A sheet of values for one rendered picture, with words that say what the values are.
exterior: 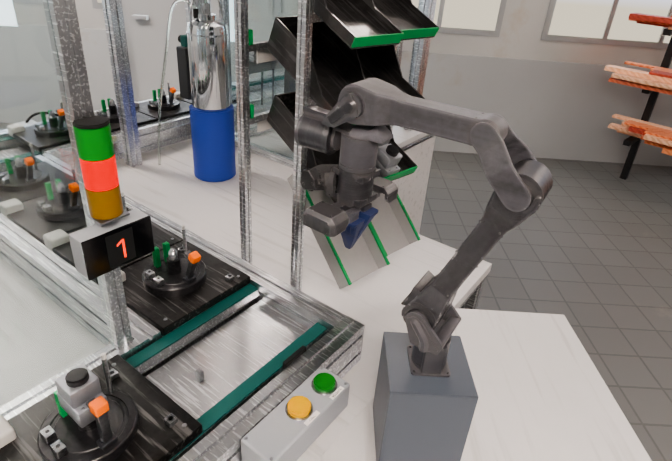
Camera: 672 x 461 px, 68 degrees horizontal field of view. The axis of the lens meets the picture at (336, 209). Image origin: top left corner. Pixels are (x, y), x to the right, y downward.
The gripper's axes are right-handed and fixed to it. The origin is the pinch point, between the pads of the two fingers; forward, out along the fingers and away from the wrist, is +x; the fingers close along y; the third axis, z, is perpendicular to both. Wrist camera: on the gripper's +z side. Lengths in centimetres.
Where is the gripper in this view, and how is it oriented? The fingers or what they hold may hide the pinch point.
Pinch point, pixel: (350, 229)
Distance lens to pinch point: 81.9
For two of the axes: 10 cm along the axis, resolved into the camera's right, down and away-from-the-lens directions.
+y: -6.1, 3.4, -7.2
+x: -0.8, 8.8, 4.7
